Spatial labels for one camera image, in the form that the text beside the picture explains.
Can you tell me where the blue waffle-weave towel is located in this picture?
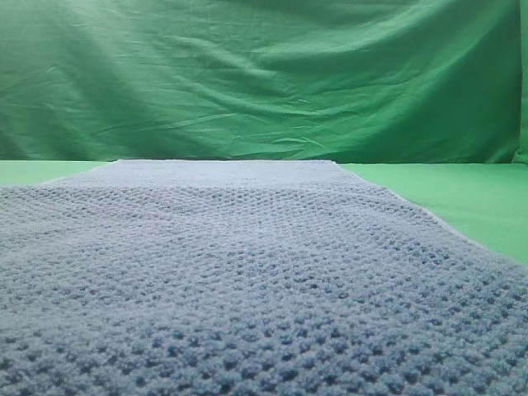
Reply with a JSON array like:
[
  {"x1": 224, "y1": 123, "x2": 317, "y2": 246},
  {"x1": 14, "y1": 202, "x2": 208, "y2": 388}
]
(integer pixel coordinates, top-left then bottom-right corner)
[{"x1": 1, "y1": 160, "x2": 527, "y2": 395}]

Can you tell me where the green backdrop cloth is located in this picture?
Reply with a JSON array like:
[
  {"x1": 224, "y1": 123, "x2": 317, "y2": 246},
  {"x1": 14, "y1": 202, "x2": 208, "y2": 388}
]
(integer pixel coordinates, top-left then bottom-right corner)
[{"x1": 1, "y1": 1, "x2": 527, "y2": 163}]

